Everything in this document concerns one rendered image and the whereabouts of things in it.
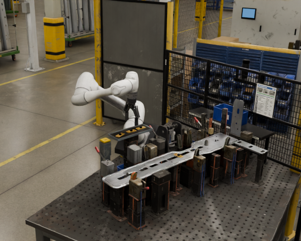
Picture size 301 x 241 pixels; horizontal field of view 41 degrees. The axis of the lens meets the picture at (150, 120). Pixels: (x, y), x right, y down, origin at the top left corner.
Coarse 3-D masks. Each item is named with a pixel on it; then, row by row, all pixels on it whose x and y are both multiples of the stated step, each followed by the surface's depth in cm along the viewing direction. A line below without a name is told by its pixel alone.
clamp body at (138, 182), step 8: (136, 184) 274; (144, 184) 276; (136, 192) 277; (144, 192) 278; (136, 200) 279; (136, 208) 285; (136, 216) 282; (144, 216) 287; (136, 224) 286; (144, 224) 289
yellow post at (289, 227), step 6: (300, 114) 355; (300, 120) 357; (300, 132) 359; (300, 138) 360; (294, 144) 366; (300, 144) 362; (294, 150) 367; (300, 150) 363; (294, 162) 370; (300, 162) 366; (300, 168) 369; (300, 180) 376; (300, 186) 381; (294, 192) 377; (294, 198) 380; (294, 204) 383; (294, 210) 388; (288, 216) 388; (294, 216) 392; (288, 222) 390; (288, 228) 392; (288, 234) 395; (294, 234) 398; (288, 240) 390
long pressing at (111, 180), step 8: (216, 136) 369; (224, 136) 370; (192, 144) 350; (200, 144) 352; (208, 144) 352; (216, 144) 352; (176, 152) 336; (184, 152) 337; (192, 152) 337; (200, 152) 337; (208, 152) 338; (152, 160) 321; (160, 160) 321; (168, 160) 321; (176, 160) 322; (184, 160) 323; (128, 168) 306; (136, 168) 307; (152, 168) 308; (160, 168) 308; (168, 168) 311; (104, 176) 294; (112, 176) 295; (120, 176) 295; (128, 176) 295; (144, 176) 296; (112, 184) 284; (120, 184) 285; (128, 184) 286
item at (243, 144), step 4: (240, 140) 363; (236, 144) 355; (240, 144) 354; (244, 144) 354; (248, 144) 354; (252, 144) 355; (248, 148) 347; (252, 148) 347; (256, 148) 347; (260, 148) 348; (256, 152) 341; (260, 152) 340; (264, 152) 341
